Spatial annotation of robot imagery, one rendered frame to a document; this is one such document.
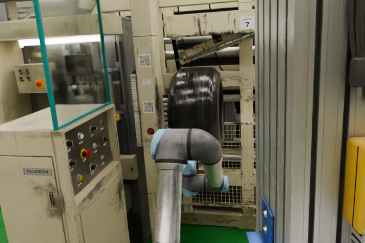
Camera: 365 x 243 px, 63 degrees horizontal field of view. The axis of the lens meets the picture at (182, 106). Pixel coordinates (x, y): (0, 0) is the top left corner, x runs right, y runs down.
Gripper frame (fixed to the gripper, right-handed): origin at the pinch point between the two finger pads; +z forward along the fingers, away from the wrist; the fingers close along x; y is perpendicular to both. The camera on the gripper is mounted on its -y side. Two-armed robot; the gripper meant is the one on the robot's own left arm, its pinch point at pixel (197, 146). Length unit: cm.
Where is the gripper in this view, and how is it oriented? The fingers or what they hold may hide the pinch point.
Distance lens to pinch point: 170.1
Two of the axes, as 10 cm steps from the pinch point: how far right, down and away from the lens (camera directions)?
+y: -0.6, -9.8, -2.0
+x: -9.8, 0.2, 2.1
